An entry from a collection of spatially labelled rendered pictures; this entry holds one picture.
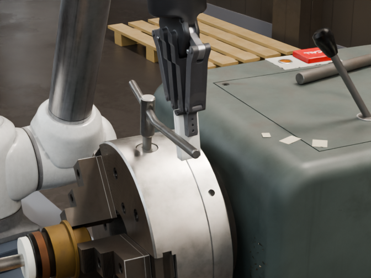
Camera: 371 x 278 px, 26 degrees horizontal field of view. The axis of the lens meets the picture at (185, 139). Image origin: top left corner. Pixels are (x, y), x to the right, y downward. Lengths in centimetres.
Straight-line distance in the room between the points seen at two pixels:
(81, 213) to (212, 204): 22
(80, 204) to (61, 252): 9
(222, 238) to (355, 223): 20
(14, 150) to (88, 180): 55
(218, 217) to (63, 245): 24
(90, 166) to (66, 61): 46
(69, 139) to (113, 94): 340
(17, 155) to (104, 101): 327
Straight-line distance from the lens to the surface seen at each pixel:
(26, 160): 184
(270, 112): 133
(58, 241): 124
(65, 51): 170
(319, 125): 128
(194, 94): 102
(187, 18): 100
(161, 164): 120
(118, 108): 496
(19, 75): 568
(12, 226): 189
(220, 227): 119
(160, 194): 117
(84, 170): 129
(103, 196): 129
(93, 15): 164
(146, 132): 121
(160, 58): 108
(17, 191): 185
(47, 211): 212
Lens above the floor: 172
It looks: 23 degrees down
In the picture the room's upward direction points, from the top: straight up
